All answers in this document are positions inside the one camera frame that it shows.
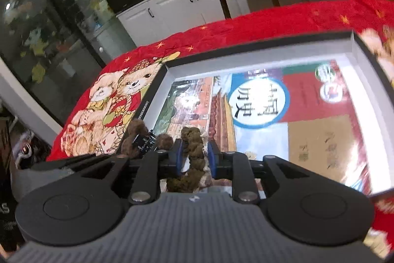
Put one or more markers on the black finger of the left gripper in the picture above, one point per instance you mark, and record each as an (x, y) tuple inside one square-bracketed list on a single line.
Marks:
[(76, 164)]

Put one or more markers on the glass sliding door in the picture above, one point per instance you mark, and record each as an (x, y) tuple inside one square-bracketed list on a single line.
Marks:
[(56, 48)]

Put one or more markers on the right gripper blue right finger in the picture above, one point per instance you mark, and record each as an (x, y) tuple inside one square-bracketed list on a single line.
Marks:
[(220, 163)]

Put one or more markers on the dark brown knitted scrunchie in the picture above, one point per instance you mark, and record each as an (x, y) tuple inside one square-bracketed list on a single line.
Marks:
[(139, 140)]

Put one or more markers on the colourful history book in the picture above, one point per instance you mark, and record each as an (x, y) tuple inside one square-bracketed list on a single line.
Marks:
[(301, 113)]

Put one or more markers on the red teddy bear quilt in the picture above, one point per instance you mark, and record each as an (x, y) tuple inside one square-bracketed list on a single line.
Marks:
[(103, 107)]

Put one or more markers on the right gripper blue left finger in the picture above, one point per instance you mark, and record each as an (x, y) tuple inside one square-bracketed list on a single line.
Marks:
[(171, 163)]

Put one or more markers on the white kitchen cabinet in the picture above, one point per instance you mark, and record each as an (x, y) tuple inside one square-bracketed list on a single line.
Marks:
[(153, 20)]

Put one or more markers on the black shallow storage box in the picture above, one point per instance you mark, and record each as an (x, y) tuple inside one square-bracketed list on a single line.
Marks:
[(372, 89)]

